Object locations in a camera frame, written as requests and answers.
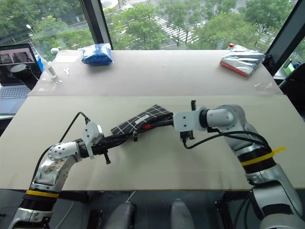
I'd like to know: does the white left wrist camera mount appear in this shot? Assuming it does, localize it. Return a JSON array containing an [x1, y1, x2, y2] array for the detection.
[[82, 122, 104, 159]]

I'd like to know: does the black cylindrical device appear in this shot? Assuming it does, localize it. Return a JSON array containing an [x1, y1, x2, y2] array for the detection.
[[10, 64, 39, 91]]

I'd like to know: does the black grid-patterned pouch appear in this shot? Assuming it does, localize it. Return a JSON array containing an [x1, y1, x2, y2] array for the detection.
[[111, 104, 174, 143]]

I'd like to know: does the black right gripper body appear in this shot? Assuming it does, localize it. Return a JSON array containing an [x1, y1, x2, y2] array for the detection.
[[180, 100, 197, 144]]

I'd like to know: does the white squeeze tube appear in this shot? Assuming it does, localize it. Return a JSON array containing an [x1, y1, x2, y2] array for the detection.
[[39, 59, 59, 81]]

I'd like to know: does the silver pouch with red edge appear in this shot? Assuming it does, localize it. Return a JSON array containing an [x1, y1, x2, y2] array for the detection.
[[219, 46, 266, 78]]

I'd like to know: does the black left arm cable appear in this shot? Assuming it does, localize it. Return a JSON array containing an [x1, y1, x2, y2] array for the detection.
[[30, 111, 92, 185]]

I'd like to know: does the blue plastic bag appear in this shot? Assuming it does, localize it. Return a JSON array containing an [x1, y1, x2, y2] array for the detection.
[[78, 43, 115, 66]]

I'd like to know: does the thin white cable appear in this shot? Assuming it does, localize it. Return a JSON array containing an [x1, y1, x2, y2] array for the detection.
[[125, 190, 137, 204]]

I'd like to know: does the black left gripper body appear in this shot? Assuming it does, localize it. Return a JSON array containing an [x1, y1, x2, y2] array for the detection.
[[91, 135, 115, 166]]

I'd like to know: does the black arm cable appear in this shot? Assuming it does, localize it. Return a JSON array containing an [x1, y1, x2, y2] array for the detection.
[[30, 111, 92, 185], [182, 132, 272, 154]]

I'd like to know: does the black slanted window frame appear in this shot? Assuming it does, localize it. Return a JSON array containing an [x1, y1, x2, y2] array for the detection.
[[264, 0, 305, 75]]

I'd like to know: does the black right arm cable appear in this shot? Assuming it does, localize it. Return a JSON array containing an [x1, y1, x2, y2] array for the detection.
[[182, 132, 272, 154]]

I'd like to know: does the black window pillar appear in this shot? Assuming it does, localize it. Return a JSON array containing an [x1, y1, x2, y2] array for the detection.
[[79, 0, 113, 51]]

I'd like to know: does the grey rounded shape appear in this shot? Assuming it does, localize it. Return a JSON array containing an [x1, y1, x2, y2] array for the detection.
[[109, 201, 137, 229]]

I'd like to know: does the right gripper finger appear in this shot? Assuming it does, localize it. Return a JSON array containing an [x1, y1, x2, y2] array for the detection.
[[152, 118, 174, 126], [149, 123, 174, 130]]

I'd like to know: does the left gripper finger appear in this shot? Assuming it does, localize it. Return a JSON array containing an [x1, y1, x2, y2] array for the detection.
[[108, 133, 134, 141], [108, 139, 128, 147]]

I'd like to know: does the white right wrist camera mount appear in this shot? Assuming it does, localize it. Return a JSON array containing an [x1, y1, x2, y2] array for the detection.
[[173, 109, 208, 132]]

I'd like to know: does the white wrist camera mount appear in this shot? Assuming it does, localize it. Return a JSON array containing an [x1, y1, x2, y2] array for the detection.
[[82, 122, 104, 159], [173, 109, 208, 132]]

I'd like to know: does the laptop computer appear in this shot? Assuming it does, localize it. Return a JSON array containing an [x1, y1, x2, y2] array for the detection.
[[0, 43, 42, 115]]

